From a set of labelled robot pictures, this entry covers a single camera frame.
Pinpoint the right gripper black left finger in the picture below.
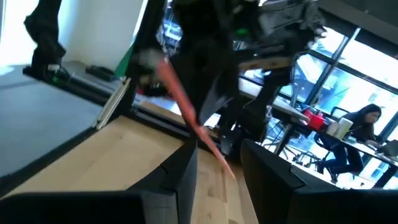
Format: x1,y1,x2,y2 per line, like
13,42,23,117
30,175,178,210
0,138,199,224

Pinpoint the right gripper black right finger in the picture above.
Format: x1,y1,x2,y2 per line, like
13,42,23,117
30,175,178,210
240,138,398,224

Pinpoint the black office chair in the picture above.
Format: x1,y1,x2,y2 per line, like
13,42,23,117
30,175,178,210
312,133,342,184

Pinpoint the red container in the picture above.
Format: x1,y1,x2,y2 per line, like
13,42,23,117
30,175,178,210
303,108,326,132

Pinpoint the long office desk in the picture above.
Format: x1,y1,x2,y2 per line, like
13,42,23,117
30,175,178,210
239,81,398,189

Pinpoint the white paper cup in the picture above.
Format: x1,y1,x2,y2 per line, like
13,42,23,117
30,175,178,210
335,117,354,141
326,121,339,136

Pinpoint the person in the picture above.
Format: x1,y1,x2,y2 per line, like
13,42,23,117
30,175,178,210
315,103,384,184

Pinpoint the grey laptop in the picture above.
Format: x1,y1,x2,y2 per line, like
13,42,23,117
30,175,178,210
377,139,398,157

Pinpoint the green cloth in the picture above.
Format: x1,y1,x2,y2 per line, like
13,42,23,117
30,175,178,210
114,43,135,78

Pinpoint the flat black box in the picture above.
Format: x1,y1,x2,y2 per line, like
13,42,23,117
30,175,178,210
85,64,116,83

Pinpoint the silver aluminium rail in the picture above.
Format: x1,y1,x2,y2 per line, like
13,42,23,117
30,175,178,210
93,77,132,131

